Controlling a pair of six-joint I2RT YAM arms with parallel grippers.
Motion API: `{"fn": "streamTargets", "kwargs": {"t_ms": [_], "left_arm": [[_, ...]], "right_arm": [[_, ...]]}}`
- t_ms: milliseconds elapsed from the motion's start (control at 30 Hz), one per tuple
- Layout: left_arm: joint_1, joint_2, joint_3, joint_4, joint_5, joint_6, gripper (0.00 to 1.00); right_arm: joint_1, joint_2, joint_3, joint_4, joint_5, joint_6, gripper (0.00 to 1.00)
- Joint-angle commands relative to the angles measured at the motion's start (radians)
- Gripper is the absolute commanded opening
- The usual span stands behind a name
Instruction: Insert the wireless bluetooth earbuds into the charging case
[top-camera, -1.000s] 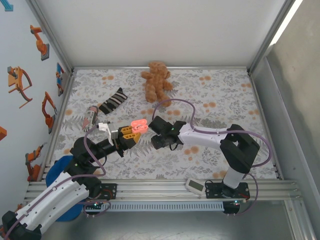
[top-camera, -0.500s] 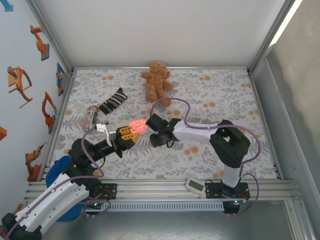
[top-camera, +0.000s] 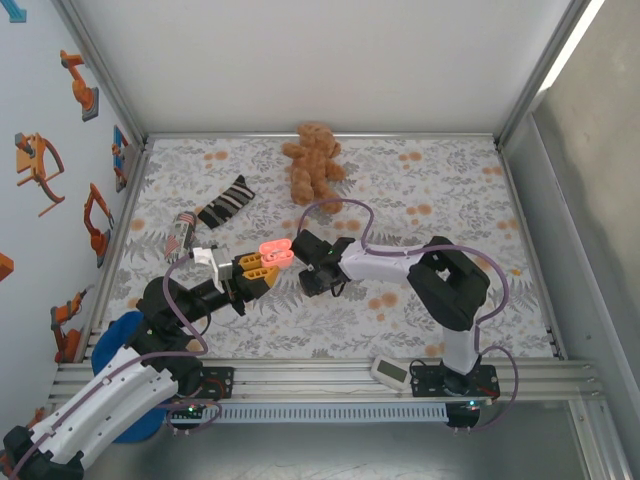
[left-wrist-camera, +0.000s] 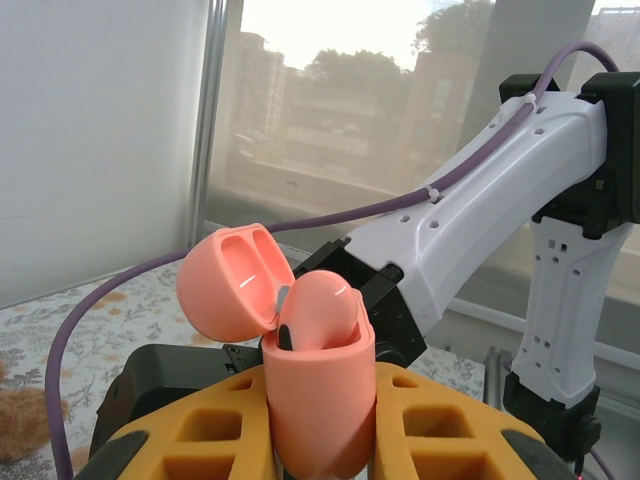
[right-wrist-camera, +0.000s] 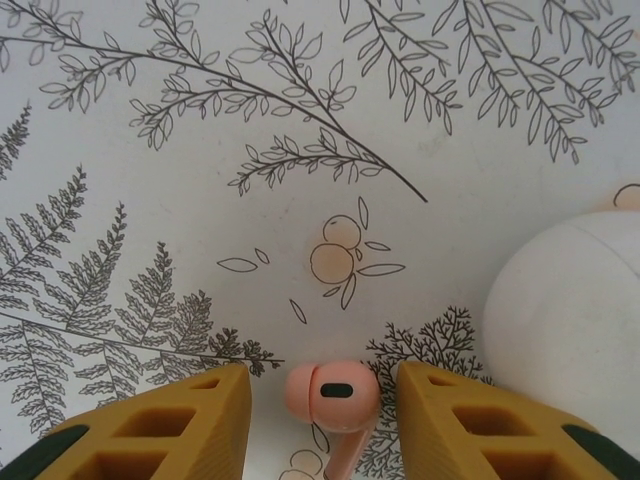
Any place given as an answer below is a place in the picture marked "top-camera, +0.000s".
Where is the flag print glasses case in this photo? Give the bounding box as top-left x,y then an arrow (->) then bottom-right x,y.
163,210 -> 198,265

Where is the blue cloth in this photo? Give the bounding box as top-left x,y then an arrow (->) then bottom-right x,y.
92,310 -> 169,444

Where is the black striped sock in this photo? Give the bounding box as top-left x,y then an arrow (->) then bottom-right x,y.
196,174 -> 256,232

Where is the brown teddy bear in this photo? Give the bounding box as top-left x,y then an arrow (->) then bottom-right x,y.
280,122 -> 347,215

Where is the white digital timer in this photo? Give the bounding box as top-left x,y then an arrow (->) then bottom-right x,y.
369,354 -> 412,392

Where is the floral print table mat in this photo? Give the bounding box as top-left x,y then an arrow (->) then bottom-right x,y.
94,135 -> 559,360

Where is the thin aluminium frame rail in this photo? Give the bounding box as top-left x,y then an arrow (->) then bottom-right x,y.
498,142 -> 566,360
144,130 -> 501,142
79,142 -> 154,359

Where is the wide aluminium frame rail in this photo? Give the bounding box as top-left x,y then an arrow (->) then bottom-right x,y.
47,349 -> 609,404

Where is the orange claw arm wall sticker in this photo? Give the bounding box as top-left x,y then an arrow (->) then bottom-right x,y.
82,182 -> 116,269

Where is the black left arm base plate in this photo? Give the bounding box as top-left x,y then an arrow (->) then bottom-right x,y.
198,366 -> 236,401

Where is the white slotted cable duct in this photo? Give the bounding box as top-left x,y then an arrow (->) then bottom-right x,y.
167,402 -> 449,425

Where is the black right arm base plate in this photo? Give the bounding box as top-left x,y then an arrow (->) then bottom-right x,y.
409,357 -> 501,401

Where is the blue gantry wall sticker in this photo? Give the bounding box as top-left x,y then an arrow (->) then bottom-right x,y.
111,124 -> 133,194

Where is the orange claw machine wall sticker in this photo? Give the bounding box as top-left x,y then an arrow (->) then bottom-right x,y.
14,131 -> 67,218

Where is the aluminium frame post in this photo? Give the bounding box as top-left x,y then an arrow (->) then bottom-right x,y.
52,0 -> 151,151
493,0 -> 609,151

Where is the blue machine wall sticker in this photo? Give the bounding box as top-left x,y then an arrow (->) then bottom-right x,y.
0,0 -> 29,24

